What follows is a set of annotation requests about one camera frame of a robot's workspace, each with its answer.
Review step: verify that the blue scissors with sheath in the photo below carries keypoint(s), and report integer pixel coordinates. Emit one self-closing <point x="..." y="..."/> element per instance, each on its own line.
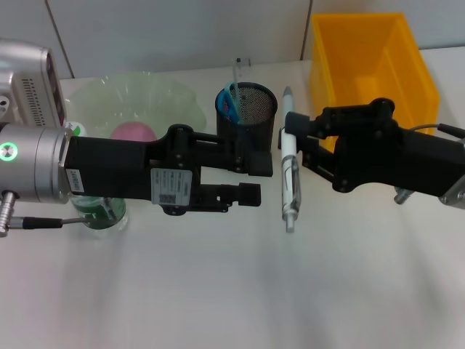
<point x="227" y="105"/>

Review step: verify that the clear water bottle green label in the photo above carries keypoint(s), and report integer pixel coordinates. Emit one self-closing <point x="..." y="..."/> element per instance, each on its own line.
<point x="91" y="208"/>

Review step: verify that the silver black wrist camera box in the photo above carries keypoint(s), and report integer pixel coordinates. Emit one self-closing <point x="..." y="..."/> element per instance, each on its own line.
<point x="32" y="83"/>

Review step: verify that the black mesh pen cup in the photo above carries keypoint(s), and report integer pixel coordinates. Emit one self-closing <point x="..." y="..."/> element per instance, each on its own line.
<point x="227" y="138"/>

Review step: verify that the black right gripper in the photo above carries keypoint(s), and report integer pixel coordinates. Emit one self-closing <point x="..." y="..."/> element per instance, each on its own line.
<point x="381" y="156"/>

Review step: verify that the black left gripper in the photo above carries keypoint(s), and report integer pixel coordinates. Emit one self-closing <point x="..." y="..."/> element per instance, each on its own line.
<point x="116" y="167"/>

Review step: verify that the clear plastic ruler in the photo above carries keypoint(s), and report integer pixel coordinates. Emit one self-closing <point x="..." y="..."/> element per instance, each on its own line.
<point x="241" y="71"/>

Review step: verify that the yellow plastic bin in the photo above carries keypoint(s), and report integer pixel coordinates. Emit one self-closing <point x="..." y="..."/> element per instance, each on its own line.
<point x="381" y="65"/>

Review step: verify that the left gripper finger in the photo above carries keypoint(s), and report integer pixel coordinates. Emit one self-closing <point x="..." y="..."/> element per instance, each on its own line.
<point x="259" y="165"/>
<point x="250" y="194"/>

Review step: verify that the pink peach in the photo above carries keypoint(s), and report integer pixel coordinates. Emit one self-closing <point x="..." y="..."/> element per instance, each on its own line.
<point x="130" y="132"/>

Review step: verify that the grey silver ballpoint pen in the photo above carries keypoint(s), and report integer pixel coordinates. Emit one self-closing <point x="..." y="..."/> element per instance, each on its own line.
<point x="288" y="149"/>

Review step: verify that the pale green glass fruit plate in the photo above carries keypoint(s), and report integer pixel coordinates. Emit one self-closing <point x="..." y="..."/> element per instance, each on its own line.
<point x="145" y="98"/>

